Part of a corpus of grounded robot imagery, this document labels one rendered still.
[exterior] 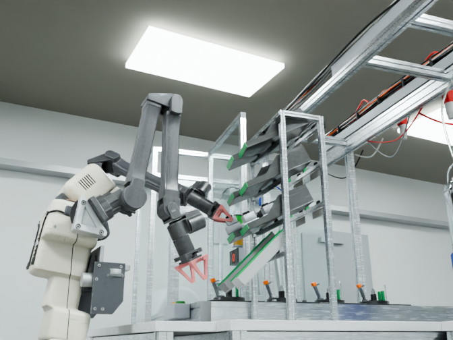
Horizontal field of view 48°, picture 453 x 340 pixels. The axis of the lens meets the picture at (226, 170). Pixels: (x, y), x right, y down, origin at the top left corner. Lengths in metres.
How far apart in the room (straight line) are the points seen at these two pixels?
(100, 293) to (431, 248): 6.59
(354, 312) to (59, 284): 1.28
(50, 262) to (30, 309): 3.41
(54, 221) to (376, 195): 6.06
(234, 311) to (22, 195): 3.47
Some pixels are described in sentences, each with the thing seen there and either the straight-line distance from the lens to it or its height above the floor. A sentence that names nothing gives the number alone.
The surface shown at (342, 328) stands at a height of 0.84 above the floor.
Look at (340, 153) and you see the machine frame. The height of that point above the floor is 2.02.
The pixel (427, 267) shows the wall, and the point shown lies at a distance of 7.75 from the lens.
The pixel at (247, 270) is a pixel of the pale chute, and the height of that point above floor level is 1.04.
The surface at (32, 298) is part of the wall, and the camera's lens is 5.12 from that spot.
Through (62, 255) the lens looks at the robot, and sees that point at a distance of 1.72.
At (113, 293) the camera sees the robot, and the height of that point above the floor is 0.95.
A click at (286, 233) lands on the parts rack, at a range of 1.85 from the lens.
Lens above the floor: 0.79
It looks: 19 degrees up
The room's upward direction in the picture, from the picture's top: straight up
